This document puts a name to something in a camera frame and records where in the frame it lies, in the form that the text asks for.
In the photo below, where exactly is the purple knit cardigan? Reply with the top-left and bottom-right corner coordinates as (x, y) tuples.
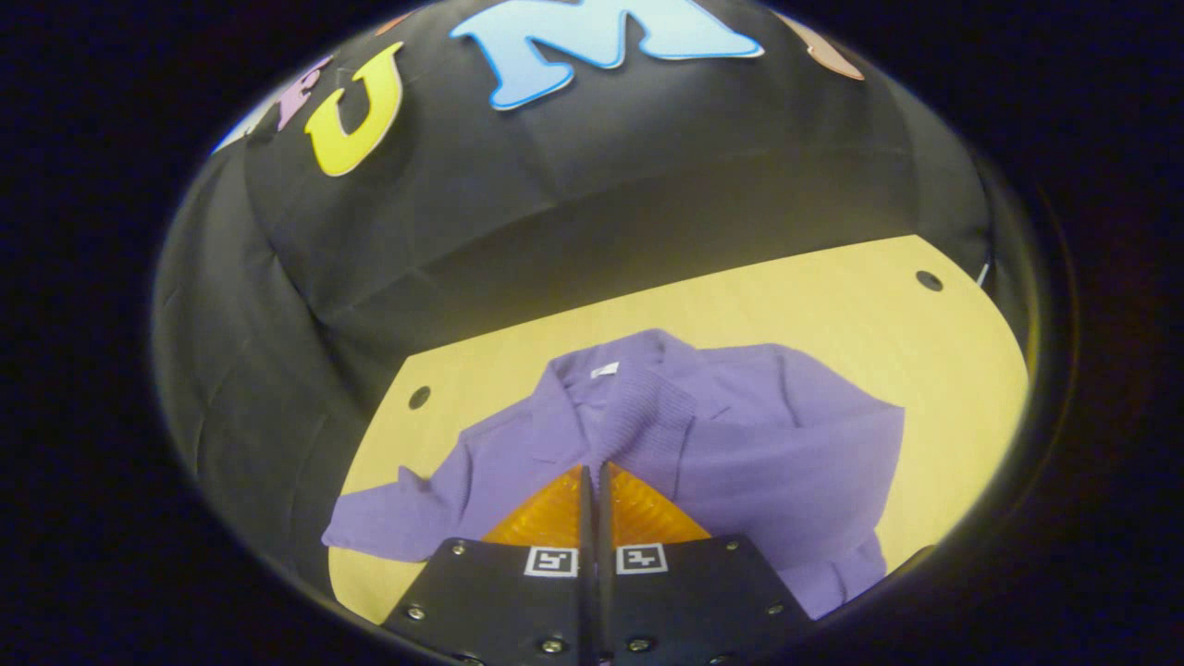
(321, 328), (906, 621)

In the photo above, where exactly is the black backdrop cloth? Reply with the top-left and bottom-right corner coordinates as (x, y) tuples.
(153, 0), (1037, 593)

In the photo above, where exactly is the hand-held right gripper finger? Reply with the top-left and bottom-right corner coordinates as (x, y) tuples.
(384, 462), (600, 666)
(598, 461), (815, 666)

